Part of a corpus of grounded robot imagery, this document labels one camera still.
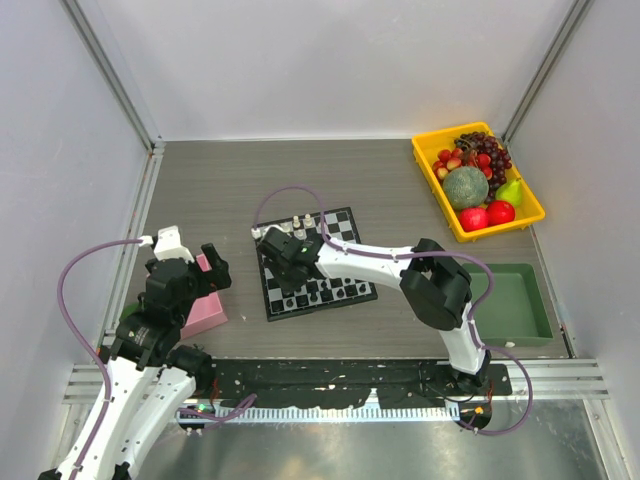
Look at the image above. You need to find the black and white chessboard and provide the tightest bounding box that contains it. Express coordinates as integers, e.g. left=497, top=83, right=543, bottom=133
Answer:
left=257, top=206, right=378, bottom=322

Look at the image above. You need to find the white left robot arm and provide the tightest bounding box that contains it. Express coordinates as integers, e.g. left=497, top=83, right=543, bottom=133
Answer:
left=39, top=237, right=231, bottom=479

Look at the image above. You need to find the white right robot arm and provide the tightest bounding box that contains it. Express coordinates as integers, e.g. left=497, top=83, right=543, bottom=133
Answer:
left=257, top=226, right=491, bottom=394

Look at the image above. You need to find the pink open box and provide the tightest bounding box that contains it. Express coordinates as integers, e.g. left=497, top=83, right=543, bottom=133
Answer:
left=177, top=253, right=229, bottom=341

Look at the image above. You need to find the red apple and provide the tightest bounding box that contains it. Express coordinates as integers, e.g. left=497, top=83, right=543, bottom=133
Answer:
left=486, top=200, right=516, bottom=226
left=458, top=207, right=490, bottom=232

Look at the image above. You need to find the green melon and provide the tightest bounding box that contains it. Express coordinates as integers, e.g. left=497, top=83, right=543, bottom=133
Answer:
left=442, top=167, right=489, bottom=210

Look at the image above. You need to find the purple grape bunch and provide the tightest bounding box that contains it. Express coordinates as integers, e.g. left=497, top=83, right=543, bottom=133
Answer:
left=454, top=132, right=513, bottom=192

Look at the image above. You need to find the green pear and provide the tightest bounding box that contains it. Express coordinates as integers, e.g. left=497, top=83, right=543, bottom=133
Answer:
left=495, top=178, right=523, bottom=208

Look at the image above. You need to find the green empty tray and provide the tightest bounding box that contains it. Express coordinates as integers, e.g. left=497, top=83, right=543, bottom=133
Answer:
left=474, top=263, right=554, bottom=347

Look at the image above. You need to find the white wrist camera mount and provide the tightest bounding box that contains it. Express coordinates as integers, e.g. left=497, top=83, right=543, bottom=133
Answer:
left=138, top=225, right=194, bottom=263

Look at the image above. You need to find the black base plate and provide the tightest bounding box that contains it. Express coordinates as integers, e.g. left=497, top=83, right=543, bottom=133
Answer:
left=207, top=359, right=513, bottom=410

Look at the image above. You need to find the aluminium frame rail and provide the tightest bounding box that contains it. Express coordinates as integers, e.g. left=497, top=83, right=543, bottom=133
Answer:
left=59, top=0, right=166, bottom=166

